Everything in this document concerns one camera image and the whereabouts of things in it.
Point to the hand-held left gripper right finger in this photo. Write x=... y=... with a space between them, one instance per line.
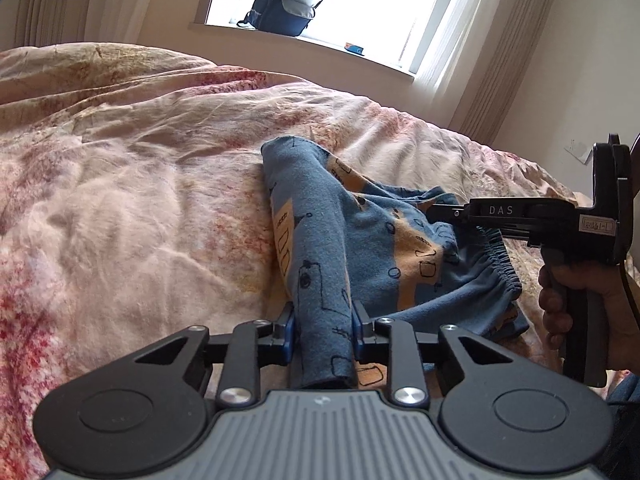
x=356 y=331

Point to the pink floral blanket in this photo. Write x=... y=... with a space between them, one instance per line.
x=130 y=185

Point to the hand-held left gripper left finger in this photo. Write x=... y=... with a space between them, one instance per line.
x=289 y=336

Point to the beige curtain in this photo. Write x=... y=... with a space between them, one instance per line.
x=70 y=0
x=480 y=45

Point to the dark blue grey backpack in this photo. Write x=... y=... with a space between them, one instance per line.
x=285 y=2

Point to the white wall socket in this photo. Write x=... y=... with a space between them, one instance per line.
x=579 y=151

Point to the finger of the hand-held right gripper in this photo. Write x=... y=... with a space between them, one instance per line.
x=450 y=212

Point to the person's right hand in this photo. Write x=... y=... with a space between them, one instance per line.
x=620 y=320

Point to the blue orange patterned pants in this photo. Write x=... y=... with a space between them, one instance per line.
x=340 y=240

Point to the window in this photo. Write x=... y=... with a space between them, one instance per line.
x=350 y=0

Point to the small blue box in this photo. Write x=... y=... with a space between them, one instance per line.
x=354 y=48

